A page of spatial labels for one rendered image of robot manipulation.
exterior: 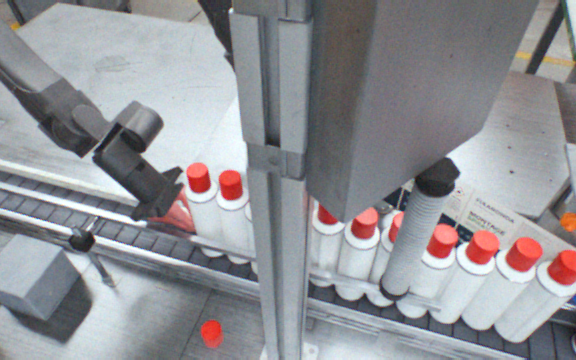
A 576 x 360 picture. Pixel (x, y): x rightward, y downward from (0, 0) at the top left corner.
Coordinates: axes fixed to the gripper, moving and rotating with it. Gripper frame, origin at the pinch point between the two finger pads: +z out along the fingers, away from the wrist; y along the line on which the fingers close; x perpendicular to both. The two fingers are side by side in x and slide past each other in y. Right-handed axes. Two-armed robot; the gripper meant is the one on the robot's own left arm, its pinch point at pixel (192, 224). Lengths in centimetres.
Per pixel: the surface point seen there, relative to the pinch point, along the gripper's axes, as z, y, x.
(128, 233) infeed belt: -3.7, -2.0, 14.0
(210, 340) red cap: 11.4, -15.7, -2.7
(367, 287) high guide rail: 16.7, -4.9, -26.7
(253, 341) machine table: 17.5, -12.9, -5.9
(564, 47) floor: 162, 272, -55
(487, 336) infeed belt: 35, -4, -38
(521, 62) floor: 143, 242, -31
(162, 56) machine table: -16, 63, 40
